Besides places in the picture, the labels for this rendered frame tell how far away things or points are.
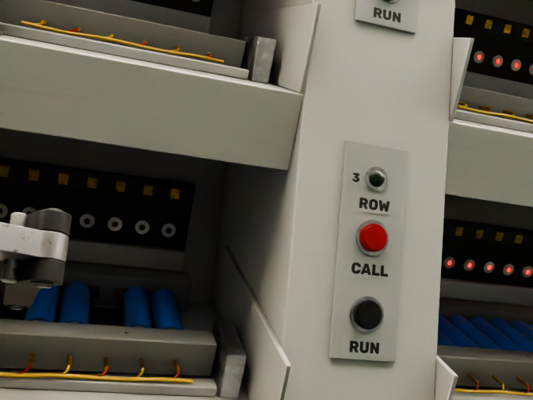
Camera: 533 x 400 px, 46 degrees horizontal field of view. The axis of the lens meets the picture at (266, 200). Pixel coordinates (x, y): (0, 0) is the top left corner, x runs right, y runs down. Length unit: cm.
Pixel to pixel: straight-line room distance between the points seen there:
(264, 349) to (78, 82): 18
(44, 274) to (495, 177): 29
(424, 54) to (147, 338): 24
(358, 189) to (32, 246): 20
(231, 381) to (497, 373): 20
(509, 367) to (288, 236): 21
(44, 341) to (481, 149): 29
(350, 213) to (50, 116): 17
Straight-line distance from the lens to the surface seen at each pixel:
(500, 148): 42
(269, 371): 36
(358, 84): 38
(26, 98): 35
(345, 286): 36
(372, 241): 36
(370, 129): 37
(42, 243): 22
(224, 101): 35
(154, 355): 39
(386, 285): 37
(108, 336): 39
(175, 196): 49
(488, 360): 48
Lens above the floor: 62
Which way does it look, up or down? 8 degrees up
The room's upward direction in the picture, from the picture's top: 5 degrees clockwise
